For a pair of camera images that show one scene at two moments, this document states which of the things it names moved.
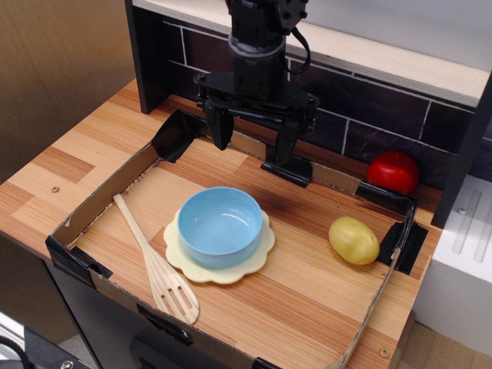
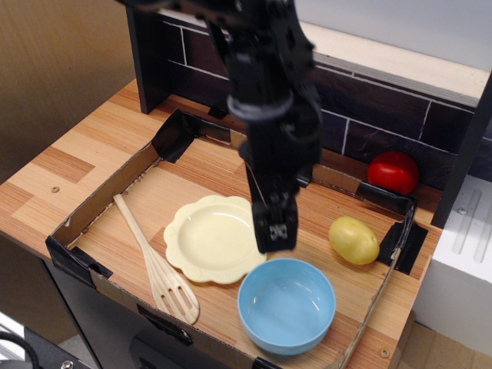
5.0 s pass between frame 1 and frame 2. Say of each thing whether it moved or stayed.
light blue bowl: moved
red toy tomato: stayed
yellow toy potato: stayed
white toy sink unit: stayed
